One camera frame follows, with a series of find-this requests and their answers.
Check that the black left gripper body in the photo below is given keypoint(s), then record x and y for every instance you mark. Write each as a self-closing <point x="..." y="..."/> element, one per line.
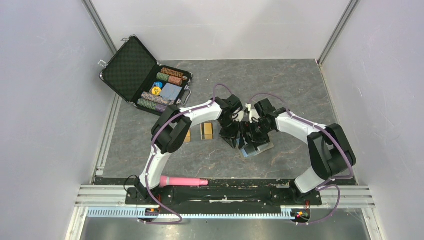
<point x="229" y="127"/>

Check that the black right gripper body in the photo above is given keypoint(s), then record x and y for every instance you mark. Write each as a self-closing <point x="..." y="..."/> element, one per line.
<point x="259" y="132"/>

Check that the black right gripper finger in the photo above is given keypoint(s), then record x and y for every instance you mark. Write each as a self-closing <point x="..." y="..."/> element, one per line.
<point x="242" y="141"/>
<point x="251" y="147"/>

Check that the beige card holder wallet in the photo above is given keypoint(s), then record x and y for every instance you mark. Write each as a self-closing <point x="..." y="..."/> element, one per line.
<point x="262" y="148"/>

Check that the gold credit card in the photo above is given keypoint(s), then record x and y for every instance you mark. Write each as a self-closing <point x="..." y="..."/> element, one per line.
<point x="207" y="131"/>
<point x="188" y="137"/>

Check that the pink cylindrical marker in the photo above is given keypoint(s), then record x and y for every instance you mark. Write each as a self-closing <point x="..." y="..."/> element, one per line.
<point x="182" y="181"/>

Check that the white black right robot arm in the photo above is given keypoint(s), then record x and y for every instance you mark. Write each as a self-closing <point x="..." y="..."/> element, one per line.
<point x="329" y="149"/>

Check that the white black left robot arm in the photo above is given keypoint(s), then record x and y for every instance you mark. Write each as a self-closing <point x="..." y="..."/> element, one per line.
<point x="172" y="127"/>

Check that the black poker chip case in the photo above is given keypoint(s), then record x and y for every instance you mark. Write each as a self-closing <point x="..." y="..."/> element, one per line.
<point x="136" y="76"/>

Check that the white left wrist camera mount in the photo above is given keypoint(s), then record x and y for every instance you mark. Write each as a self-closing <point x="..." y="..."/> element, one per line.
<point x="240" y="116"/>

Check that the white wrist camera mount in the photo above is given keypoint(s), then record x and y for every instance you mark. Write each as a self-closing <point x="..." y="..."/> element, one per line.
<point x="251" y="113"/>
<point x="240" y="116"/>

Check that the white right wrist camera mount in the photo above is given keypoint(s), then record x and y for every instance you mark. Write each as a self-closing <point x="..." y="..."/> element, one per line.
<point x="251" y="113"/>

